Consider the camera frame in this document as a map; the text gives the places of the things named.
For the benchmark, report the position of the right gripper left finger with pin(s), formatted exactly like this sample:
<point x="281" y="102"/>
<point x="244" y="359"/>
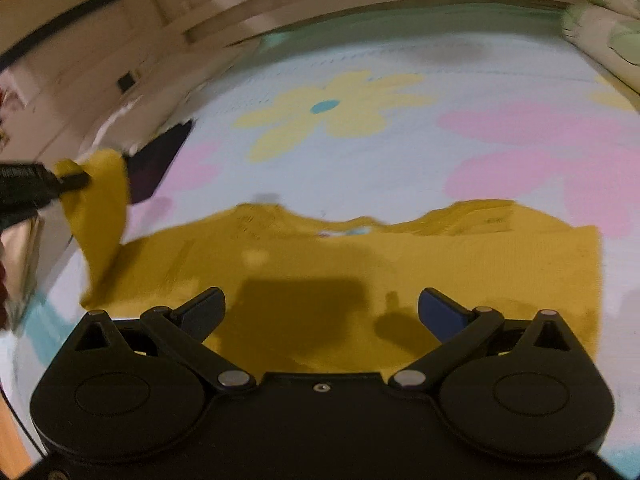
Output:
<point x="179" y="334"/>

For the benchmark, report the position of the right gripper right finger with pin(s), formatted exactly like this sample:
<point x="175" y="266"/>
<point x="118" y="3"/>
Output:
<point x="461" y="333"/>

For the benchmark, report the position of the mustard yellow knit garment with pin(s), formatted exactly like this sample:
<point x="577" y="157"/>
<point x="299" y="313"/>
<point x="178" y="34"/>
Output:
<point x="306" y="295"/>

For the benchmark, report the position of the dark folded garment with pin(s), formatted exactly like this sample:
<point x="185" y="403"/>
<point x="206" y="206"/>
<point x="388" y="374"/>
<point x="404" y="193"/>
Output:
<point x="147" y="167"/>

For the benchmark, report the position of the floral bed sheet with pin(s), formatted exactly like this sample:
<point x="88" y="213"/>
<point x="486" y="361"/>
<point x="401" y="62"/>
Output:
<point x="388" y="115"/>

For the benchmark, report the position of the floral white pillow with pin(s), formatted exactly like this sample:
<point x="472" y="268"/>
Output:
<point x="608" y="32"/>

